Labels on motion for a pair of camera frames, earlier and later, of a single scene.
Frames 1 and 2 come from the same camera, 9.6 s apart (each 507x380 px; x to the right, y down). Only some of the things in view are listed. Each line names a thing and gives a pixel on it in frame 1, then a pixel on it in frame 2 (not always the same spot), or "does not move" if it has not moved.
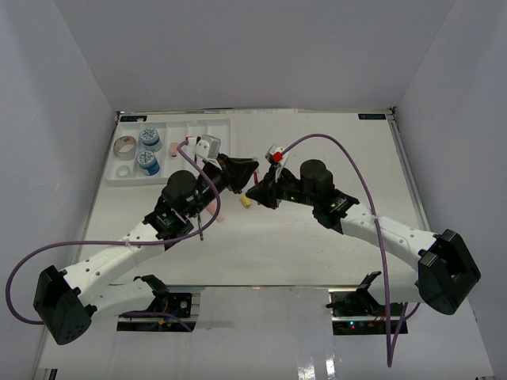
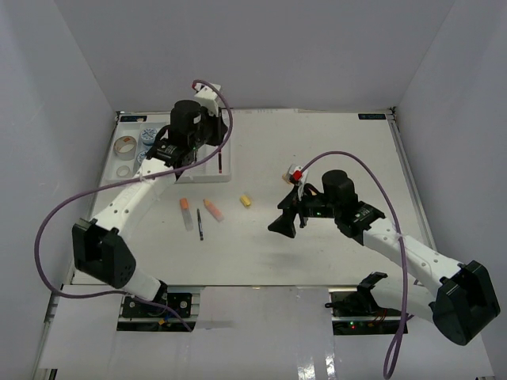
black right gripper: x=266 y=193 → x=291 y=206
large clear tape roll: x=124 y=147 does not move
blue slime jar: x=151 y=139 does not move
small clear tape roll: x=123 y=171 does not move
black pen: x=199 y=218 does not move
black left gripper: x=234 y=172 → x=219 y=127
